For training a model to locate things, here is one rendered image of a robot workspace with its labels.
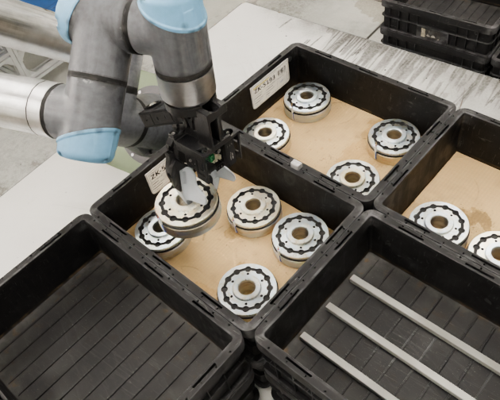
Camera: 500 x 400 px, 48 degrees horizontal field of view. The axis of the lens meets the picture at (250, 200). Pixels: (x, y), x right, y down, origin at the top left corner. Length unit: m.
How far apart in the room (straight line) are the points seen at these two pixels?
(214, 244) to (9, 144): 1.92
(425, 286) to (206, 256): 0.39
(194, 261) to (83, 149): 0.39
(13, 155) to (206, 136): 2.08
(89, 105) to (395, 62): 1.05
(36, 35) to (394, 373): 0.83
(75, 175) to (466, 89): 1.00
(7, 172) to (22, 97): 1.93
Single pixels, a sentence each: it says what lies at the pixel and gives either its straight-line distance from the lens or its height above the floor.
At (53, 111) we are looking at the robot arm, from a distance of 0.76.
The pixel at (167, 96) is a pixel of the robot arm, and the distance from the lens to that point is 0.75.
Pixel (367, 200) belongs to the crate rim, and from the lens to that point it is 0.97.
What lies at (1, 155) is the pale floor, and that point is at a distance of 2.82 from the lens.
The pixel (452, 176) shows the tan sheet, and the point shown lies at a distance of 1.15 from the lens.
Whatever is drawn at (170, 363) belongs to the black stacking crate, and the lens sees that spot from 0.96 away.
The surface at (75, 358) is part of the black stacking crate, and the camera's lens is 1.02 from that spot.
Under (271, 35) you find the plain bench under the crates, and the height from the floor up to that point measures 0.70.
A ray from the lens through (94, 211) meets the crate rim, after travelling 1.05.
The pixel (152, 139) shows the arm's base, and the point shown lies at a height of 0.82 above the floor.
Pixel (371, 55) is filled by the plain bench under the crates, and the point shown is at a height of 0.70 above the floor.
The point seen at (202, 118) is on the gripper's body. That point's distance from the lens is 0.75.
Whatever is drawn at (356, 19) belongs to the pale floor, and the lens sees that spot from 3.09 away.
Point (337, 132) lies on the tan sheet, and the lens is 1.22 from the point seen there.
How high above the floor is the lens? 1.67
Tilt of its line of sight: 49 degrees down
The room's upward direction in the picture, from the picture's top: 12 degrees counter-clockwise
